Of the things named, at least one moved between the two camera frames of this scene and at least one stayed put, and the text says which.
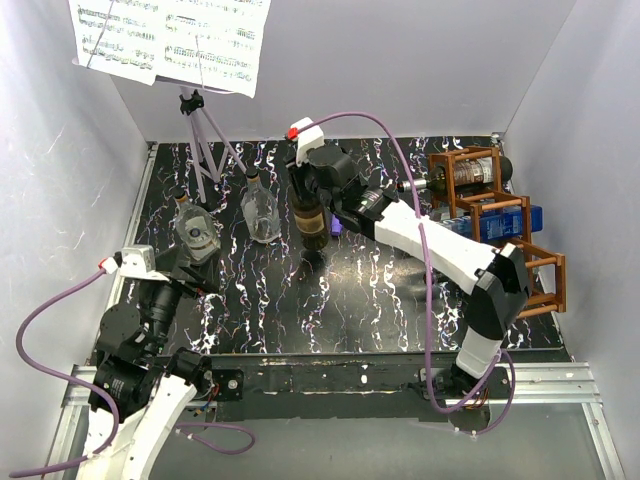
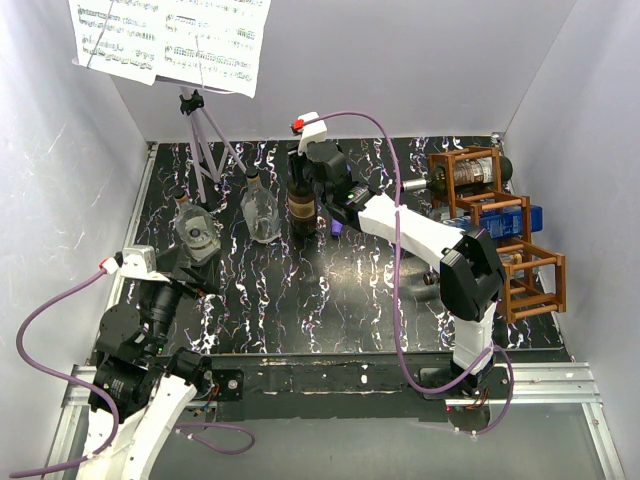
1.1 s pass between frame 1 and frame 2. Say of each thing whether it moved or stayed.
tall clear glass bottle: stayed
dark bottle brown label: moved
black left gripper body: stayed
